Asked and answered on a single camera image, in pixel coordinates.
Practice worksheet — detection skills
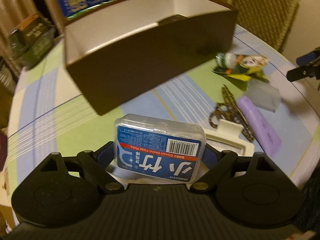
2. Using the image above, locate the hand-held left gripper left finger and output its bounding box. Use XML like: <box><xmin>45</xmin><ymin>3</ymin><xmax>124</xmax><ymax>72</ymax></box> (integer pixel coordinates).
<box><xmin>37</xmin><ymin>141</ymin><xmax>125</xmax><ymax>193</ymax></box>

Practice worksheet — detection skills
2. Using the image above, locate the dark instant noodle bowl pack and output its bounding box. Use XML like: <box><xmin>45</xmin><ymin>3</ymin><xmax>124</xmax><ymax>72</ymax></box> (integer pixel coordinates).
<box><xmin>9</xmin><ymin>12</ymin><xmax>57</xmax><ymax>68</ymax></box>

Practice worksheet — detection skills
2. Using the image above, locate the small white green bottle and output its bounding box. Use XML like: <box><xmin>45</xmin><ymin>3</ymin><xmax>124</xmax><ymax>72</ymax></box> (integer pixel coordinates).
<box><xmin>216</xmin><ymin>52</ymin><xmax>238</xmax><ymax>69</ymax></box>

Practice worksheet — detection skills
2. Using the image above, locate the green yellow snack packet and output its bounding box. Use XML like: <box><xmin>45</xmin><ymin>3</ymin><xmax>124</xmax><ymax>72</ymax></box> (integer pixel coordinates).
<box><xmin>212</xmin><ymin>54</ymin><xmax>270</xmax><ymax>92</ymax></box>

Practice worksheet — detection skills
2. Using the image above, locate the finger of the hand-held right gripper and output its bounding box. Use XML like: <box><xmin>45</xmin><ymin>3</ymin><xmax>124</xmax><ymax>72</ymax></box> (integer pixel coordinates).
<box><xmin>296</xmin><ymin>50</ymin><xmax>320</xmax><ymax>66</ymax></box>
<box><xmin>287</xmin><ymin>64</ymin><xmax>320</xmax><ymax>82</ymax></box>

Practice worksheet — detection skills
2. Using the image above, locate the white hair claw clip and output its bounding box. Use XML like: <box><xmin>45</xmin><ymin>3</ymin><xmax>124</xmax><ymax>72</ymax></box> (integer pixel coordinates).
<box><xmin>204</xmin><ymin>119</ymin><xmax>255</xmax><ymax>161</ymax></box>

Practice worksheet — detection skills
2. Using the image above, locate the checked cloth covered desktop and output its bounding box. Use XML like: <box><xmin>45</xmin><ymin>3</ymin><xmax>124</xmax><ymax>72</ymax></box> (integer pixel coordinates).
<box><xmin>6</xmin><ymin>25</ymin><xmax>320</xmax><ymax>207</ymax></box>

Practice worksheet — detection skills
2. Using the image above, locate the blue dental floss pick box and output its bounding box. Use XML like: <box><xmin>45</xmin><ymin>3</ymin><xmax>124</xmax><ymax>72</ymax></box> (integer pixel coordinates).
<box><xmin>114</xmin><ymin>114</ymin><xmax>207</xmax><ymax>183</ymax></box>

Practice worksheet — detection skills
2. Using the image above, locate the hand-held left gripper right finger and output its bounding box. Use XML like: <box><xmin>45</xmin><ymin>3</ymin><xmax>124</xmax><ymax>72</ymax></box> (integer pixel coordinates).
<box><xmin>190</xmin><ymin>147</ymin><xmax>278</xmax><ymax>193</ymax></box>

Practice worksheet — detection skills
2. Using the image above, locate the beige curtain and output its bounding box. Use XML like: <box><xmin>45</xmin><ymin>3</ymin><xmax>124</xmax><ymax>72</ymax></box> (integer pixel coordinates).
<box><xmin>0</xmin><ymin>0</ymin><xmax>62</xmax><ymax>90</ymax></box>

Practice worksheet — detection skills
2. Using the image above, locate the clear plastic cup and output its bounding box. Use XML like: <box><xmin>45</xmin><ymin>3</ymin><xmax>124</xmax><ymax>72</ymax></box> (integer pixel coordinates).
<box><xmin>246</xmin><ymin>80</ymin><xmax>280</xmax><ymax>112</ymax></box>

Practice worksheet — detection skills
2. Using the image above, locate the purple plastic case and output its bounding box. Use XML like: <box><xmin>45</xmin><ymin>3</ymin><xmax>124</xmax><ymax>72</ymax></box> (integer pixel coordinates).
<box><xmin>237</xmin><ymin>96</ymin><xmax>282</xmax><ymax>158</ymax></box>

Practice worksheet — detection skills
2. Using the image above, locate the quilted beige chair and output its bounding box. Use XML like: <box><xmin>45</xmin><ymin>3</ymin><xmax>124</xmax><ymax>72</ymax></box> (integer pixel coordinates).
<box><xmin>231</xmin><ymin>0</ymin><xmax>300</xmax><ymax>53</ymax></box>

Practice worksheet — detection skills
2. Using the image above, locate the maroon box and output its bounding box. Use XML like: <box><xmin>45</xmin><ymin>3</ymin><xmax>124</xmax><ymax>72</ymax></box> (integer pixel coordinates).
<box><xmin>0</xmin><ymin>134</ymin><xmax>8</xmax><ymax>157</ymax></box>

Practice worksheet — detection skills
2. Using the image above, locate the brown cardboard box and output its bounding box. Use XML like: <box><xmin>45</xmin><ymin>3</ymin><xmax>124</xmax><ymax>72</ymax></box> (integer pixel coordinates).
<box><xmin>64</xmin><ymin>0</ymin><xmax>238</xmax><ymax>117</ymax></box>

